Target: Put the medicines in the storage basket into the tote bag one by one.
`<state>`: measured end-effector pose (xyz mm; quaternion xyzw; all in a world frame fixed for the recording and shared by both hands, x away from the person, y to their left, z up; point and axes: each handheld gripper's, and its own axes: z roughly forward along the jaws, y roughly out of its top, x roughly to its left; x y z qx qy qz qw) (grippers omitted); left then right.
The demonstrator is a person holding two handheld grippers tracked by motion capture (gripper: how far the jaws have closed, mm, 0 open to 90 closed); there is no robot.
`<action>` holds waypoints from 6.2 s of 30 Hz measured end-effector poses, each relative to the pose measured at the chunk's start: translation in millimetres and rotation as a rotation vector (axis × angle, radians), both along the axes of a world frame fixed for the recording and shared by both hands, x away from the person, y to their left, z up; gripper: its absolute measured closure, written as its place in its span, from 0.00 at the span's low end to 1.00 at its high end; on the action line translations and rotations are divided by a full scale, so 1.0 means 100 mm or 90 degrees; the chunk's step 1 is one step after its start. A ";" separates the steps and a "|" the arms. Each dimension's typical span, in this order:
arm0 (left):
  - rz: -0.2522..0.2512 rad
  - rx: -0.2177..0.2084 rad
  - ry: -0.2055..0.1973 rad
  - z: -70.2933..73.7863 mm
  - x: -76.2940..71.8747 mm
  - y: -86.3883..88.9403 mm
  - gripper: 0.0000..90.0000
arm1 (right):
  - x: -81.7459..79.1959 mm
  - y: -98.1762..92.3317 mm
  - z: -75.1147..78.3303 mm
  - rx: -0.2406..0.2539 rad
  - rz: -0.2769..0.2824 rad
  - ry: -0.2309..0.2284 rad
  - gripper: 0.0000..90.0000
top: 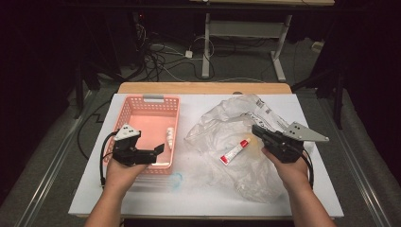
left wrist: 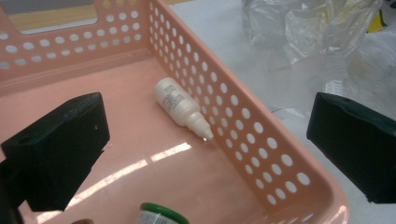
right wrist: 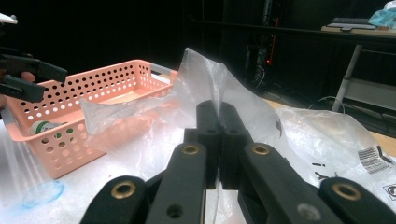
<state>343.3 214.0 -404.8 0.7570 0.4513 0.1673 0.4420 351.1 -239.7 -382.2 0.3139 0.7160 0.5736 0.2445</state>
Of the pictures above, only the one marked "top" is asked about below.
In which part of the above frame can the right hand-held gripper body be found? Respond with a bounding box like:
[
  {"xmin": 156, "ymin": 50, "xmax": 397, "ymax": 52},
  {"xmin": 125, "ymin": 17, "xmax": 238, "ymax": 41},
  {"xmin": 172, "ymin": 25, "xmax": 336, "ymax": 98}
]
[{"xmin": 262, "ymin": 121, "xmax": 331, "ymax": 165}]

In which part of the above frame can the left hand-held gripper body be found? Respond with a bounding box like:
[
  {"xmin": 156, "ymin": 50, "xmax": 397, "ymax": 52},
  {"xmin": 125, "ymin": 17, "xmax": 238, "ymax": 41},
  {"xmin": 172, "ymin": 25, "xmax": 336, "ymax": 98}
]
[{"xmin": 112, "ymin": 123, "xmax": 149, "ymax": 167}]

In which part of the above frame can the white dropper bottle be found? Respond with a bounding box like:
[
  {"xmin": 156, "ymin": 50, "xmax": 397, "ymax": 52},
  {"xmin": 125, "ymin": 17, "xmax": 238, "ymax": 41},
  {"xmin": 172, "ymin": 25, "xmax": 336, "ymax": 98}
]
[{"xmin": 166, "ymin": 127, "xmax": 175, "ymax": 150}]

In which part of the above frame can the pink perforated plastic basket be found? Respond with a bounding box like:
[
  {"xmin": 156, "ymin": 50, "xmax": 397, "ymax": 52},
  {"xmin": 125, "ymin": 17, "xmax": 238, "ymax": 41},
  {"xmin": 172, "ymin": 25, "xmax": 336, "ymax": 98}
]
[{"xmin": 103, "ymin": 94, "xmax": 182, "ymax": 176}]

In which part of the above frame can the red and white tube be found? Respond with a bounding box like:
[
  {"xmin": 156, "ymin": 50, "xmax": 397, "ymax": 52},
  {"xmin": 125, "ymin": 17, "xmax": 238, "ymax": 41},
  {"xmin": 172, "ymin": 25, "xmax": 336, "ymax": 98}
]
[{"xmin": 219, "ymin": 137, "xmax": 253, "ymax": 166}]

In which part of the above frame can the clear plastic bag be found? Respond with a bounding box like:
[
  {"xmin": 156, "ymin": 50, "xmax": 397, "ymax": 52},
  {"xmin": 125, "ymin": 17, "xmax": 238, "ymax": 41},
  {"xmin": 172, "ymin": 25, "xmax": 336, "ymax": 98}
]
[{"xmin": 183, "ymin": 94, "xmax": 316, "ymax": 204}]

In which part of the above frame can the person's left hand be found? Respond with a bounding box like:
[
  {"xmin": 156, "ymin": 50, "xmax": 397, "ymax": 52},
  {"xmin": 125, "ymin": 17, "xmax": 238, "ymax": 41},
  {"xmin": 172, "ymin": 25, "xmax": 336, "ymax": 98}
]
[{"xmin": 105, "ymin": 155, "xmax": 149, "ymax": 197}]

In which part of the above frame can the person's right hand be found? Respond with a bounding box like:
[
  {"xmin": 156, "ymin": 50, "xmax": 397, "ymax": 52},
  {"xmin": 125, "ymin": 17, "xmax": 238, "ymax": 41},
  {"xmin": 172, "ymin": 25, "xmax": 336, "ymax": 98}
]
[{"xmin": 260, "ymin": 146, "xmax": 312, "ymax": 192}]

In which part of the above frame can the black stand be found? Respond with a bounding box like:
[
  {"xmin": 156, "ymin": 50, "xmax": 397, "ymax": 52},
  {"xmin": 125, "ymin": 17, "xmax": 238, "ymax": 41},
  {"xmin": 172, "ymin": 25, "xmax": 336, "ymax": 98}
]
[
  {"xmin": 291, "ymin": 67, "xmax": 345, "ymax": 131},
  {"xmin": 73, "ymin": 60, "xmax": 98, "ymax": 120}
]

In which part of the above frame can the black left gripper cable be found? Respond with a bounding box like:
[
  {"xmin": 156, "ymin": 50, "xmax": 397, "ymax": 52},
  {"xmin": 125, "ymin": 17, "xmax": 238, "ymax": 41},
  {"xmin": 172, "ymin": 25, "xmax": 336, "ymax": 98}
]
[{"xmin": 99, "ymin": 131, "xmax": 119, "ymax": 187}]

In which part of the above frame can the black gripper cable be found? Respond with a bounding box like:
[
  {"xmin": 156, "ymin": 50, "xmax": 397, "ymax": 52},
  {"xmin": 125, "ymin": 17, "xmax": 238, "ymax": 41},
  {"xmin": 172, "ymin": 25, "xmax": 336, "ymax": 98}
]
[
  {"xmin": 301, "ymin": 148, "xmax": 316, "ymax": 190},
  {"xmin": 99, "ymin": 131, "xmax": 119, "ymax": 187}
]

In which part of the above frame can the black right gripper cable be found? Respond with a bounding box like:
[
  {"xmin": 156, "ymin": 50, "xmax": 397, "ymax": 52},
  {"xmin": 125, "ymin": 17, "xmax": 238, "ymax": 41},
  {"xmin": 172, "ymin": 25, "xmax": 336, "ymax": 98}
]
[{"xmin": 301, "ymin": 148, "xmax": 316, "ymax": 190}]

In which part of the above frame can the black floor cable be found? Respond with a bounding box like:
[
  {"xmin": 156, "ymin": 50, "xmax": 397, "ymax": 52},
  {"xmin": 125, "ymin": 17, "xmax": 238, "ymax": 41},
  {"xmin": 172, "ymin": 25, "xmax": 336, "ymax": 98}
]
[{"xmin": 77, "ymin": 100, "xmax": 112, "ymax": 161}]

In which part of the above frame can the metal floor rail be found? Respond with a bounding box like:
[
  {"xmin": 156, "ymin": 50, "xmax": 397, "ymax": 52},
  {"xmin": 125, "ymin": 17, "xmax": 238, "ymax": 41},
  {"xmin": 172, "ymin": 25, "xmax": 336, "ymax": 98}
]
[
  {"xmin": 13, "ymin": 91, "xmax": 97, "ymax": 227},
  {"xmin": 316, "ymin": 97, "xmax": 393, "ymax": 227}
]

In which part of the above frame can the tangle of floor cables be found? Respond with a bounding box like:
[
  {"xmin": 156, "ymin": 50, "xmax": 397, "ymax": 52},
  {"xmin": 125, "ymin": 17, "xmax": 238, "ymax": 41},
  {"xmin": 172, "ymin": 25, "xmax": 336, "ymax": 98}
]
[{"xmin": 133, "ymin": 23, "xmax": 217, "ymax": 83}]

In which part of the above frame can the white table frame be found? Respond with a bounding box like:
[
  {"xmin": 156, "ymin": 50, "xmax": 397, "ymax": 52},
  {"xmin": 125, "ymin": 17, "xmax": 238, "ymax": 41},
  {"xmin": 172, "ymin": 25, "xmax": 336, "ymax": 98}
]
[{"xmin": 188, "ymin": 0, "xmax": 336, "ymax": 82}]

